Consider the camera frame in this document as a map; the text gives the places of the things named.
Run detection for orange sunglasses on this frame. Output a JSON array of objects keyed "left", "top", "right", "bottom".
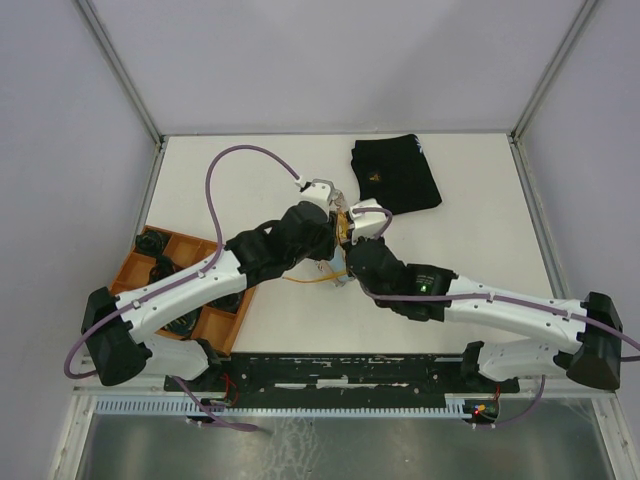
[{"left": 283, "top": 210, "right": 353, "bottom": 287}]

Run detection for flag print glasses case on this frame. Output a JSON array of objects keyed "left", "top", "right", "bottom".
[{"left": 314, "top": 250, "right": 353, "bottom": 287}]

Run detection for map print glasses case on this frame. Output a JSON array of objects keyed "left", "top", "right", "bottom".
[{"left": 333, "top": 191, "right": 350, "bottom": 213}]

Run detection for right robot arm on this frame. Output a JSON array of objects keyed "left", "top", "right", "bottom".
[{"left": 346, "top": 239, "right": 623, "bottom": 391}]

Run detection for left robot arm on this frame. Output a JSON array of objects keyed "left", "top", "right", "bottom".
[{"left": 82, "top": 201, "right": 336, "bottom": 390}]

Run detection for black sunglasses in tray middle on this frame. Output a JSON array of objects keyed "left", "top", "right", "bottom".
[{"left": 148, "top": 255, "right": 182, "bottom": 284}]

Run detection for black sunglasses in tray corner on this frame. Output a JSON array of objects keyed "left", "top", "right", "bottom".
[{"left": 134, "top": 229, "right": 170, "bottom": 257}]

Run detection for black folded cloth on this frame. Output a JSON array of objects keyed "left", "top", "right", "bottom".
[{"left": 351, "top": 134, "right": 442, "bottom": 216}]

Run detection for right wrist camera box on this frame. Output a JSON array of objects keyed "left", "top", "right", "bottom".
[{"left": 348, "top": 199, "right": 393, "bottom": 245}]

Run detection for light blue cable duct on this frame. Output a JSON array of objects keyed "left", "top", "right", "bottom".
[{"left": 94, "top": 395, "right": 471, "bottom": 420}]

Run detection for aluminium frame rail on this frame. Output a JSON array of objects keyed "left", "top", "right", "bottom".
[{"left": 74, "top": 354, "right": 614, "bottom": 396}]

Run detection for left corner aluminium post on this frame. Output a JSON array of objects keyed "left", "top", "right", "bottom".
[{"left": 73, "top": 0, "right": 167, "bottom": 146}]

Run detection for corner aluminium post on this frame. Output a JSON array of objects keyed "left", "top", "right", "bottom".
[
  {"left": 509, "top": 0, "right": 601, "bottom": 141},
  {"left": 73, "top": 0, "right": 167, "bottom": 146}
]

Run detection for right corner aluminium post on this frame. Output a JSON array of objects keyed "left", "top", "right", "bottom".
[{"left": 509, "top": 0, "right": 601, "bottom": 141}]

